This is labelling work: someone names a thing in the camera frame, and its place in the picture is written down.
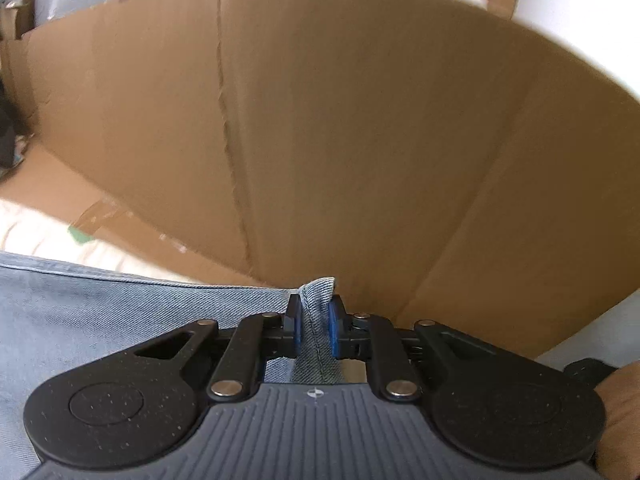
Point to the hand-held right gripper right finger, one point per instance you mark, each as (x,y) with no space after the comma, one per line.
(334,330)

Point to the brown folded garment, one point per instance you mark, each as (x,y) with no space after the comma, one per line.
(622,420)

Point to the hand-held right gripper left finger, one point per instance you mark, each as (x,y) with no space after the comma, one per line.
(296,330)

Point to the black clothes pile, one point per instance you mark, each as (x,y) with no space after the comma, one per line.
(7,140)

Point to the blue denim pants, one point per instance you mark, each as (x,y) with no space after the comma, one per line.
(100,320)

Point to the low brown cardboard sheet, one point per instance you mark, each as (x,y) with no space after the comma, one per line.
(350,135)

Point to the cream bear print blanket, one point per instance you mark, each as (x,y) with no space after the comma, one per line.
(40,230)

